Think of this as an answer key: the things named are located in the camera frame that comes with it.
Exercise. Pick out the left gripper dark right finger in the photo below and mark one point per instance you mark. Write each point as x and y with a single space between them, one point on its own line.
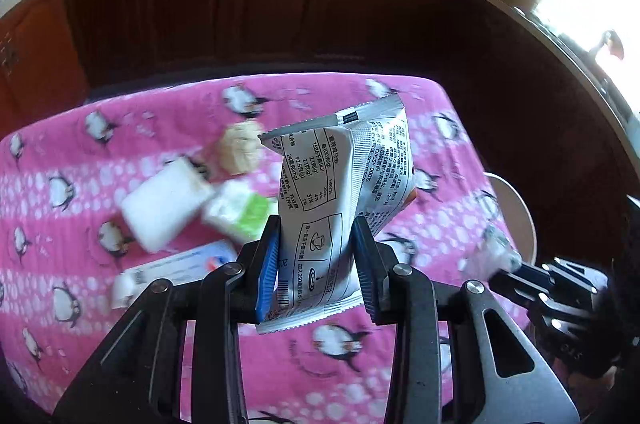
499 375

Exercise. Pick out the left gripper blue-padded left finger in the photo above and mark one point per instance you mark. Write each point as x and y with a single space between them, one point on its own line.
134 376

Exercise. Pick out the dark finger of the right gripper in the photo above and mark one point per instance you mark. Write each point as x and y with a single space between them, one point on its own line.
521 286

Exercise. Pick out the white plastic wrapper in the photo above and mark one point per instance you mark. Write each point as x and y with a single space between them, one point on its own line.
493 253

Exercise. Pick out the blue white toothpaste box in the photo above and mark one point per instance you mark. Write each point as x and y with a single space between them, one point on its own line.
179 269

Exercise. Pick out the white foam block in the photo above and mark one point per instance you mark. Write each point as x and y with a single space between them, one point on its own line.
162 206

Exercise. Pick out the green white tissue pack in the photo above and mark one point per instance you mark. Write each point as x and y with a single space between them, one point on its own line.
237 211

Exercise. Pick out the white printed snack bag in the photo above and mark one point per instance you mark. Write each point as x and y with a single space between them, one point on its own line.
354 163

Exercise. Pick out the beige paper ball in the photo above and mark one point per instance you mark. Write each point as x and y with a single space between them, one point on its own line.
239 149

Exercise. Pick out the white round trash bin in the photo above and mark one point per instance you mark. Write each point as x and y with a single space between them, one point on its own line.
517 217

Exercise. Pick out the pink penguin table cloth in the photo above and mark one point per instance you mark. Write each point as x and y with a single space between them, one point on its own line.
98 202

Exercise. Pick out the lower wooden base cabinets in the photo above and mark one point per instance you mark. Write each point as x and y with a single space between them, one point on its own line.
533 113

